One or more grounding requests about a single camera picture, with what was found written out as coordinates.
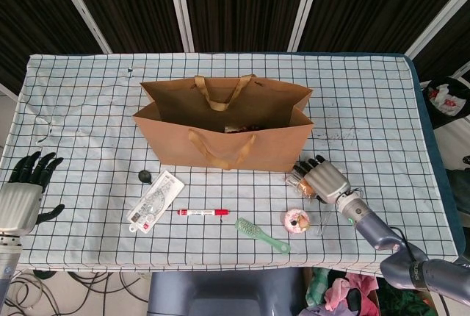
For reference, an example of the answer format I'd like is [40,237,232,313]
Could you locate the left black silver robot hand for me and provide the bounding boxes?
[0,151,66,237]

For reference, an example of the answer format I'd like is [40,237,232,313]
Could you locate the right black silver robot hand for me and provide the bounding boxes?
[293,154,352,205]

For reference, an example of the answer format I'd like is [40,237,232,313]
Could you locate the round bread bun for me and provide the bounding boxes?
[286,170,319,199]

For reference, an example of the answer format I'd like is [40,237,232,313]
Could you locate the pink toy donut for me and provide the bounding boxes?
[283,208,311,235]

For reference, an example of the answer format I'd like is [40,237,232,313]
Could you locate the brown paper carrier bag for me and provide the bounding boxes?
[131,75,315,170]

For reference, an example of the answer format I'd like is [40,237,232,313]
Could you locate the green plastic brush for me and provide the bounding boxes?
[234,217,292,255]

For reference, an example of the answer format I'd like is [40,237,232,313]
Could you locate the colourful cloth pile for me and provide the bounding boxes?
[304,266,430,316]

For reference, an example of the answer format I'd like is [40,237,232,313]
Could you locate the white black checkered tablecloth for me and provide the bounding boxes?
[0,52,460,276]

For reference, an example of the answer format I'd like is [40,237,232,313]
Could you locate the red white marker pen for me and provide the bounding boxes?
[176,208,231,218]

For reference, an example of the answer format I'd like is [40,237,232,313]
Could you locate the dark teal fabric bundle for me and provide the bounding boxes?
[446,168,470,221]

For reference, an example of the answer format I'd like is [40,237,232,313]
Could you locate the clear ruler set package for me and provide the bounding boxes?
[126,170,186,234]

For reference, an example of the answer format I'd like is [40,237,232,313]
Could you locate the grey blue robot torso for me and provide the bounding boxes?
[148,267,306,316]

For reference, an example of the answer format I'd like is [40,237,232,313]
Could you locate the black floor cables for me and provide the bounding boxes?
[7,271,151,316]

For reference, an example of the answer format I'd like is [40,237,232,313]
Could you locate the white partition post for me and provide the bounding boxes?
[403,0,470,60]
[51,0,113,54]
[165,0,195,54]
[287,0,327,54]

